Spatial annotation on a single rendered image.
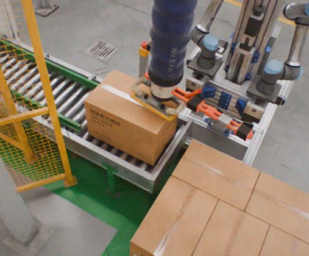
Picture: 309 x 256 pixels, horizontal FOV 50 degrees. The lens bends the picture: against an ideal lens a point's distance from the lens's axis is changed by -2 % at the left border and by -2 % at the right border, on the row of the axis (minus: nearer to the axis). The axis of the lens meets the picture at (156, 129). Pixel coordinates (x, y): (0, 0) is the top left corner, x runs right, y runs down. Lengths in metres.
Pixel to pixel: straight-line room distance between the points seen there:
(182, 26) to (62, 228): 1.95
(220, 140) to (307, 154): 1.01
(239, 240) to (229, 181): 0.46
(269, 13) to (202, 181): 1.29
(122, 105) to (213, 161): 0.85
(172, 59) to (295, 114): 2.43
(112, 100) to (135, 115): 0.22
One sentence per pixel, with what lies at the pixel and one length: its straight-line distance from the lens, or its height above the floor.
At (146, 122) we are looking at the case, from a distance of 2.32.
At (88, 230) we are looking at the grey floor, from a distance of 2.96.
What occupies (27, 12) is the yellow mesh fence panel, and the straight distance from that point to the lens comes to 1.89.
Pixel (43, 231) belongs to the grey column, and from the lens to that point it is 3.00.
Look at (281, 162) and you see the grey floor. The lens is 3.61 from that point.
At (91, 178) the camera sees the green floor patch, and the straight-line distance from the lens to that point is 3.18.
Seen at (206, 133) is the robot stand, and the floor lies 0.21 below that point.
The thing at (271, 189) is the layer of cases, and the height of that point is 0.54.
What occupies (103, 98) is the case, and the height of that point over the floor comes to 0.95.
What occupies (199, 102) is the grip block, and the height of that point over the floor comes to 1.22.
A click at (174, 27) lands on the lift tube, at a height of 1.72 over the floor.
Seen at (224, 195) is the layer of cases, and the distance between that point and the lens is 2.56.
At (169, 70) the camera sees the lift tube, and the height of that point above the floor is 1.42.
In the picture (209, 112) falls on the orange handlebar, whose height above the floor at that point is 1.22.
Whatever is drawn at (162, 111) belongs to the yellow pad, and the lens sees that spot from 2.20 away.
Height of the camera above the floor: 2.73
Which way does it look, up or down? 51 degrees down
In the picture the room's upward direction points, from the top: 7 degrees clockwise
